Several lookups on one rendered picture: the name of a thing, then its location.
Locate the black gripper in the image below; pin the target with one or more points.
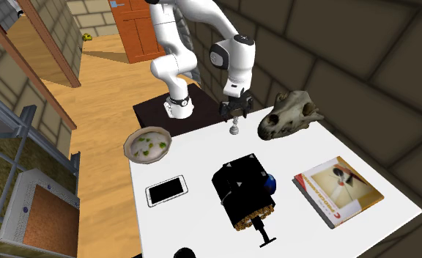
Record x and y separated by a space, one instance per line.
236 103

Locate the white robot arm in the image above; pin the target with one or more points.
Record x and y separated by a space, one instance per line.
168 68

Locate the small silver chess piece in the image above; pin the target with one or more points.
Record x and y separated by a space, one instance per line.
234 128

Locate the animal skull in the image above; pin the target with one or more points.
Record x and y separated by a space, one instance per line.
286 114

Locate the black box-shaped appliance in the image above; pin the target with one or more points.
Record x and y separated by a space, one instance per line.
243 189

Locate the dark robot stand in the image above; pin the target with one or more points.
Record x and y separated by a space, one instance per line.
150 114

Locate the bowl of soup with greens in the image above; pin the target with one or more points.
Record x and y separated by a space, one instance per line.
147 145

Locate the white smartphone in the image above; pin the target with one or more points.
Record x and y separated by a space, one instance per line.
166 190

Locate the orange wooden door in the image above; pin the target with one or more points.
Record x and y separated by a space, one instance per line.
136 32

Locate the book with beige cover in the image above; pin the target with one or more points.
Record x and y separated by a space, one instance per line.
339 189

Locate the black round object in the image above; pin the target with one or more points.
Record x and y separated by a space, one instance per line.
185 253

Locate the small yellow toy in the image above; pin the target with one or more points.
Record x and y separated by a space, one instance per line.
86 37

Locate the white framed cork panel box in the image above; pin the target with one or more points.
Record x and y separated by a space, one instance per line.
50 218

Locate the grey metal frame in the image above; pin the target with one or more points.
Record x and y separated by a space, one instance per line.
24 123

